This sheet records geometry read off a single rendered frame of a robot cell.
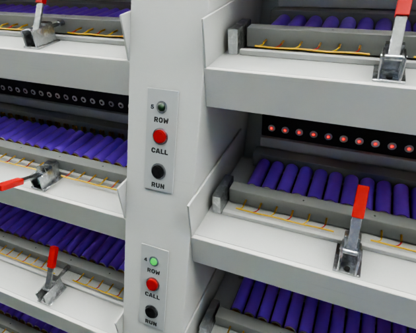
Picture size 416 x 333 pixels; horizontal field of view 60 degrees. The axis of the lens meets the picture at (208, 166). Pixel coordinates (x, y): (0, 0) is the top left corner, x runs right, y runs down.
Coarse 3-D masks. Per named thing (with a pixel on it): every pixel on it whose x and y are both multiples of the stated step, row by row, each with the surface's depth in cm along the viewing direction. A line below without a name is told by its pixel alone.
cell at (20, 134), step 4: (32, 124) 67; (36, 124) 67; (28, 128) 66; (32, 128) 66; (20, 132) 64; (24, 132) 65; (28, 132) 65; (12, 136) 63; (16, 136) 63; (20, 136) 64; (12, 140) 63; (16, 140) 63
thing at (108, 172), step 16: (0, 144) 60; (16, 144) 60; (32, 160) 58; (48, 160) 57; (64, 160) 55; (80, 160) 55; (64, 176) 54; (80, 176) 54; (96, 176) 54; (112, 176) 53
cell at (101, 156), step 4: (116, 140) 60; (120, 140) 61; (112, 144) 59; (116, 144) 60; (120, 144) 60; (104, 148) 58; (108, 148) 58; (112, 148) 59; (116, 148) 59; (100, 152) 57; (104, 152) 57; (108, 152) 58; (96, 156) 56; (100, 156) 57; (104, 156) 57; (100, 160) 56
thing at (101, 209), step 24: (0, 96) 74; (120, 120) 65; (0, 168) 59; (24, 168) 58; (0, 192) 57; (24, 192) 54; (48, 192) 53; (72, 192) 52; (96, 192) 52; (120, 192) 45; (48, 216) 55; (72, 216) 52; (96, 216) 50; (120, 216) 48
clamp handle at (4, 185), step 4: (36, 168) 53; (40, 168) 53; (40, 172) 53; (28, 176) 51; (32, 176) 52; (36, 176) 52; (8, 180) 49; (12, 180) 49; (16, 180) 49; (20, 180) 50; (24, 180) 50; (28, 180) 51; (0, 184) 47; (4, 184) 47; (8, 184) 48; (12, 184) 48; (16, 184) 49; (20, 184) 50; (0, 188) 47; (4, 188) 47; (8, 188) 48
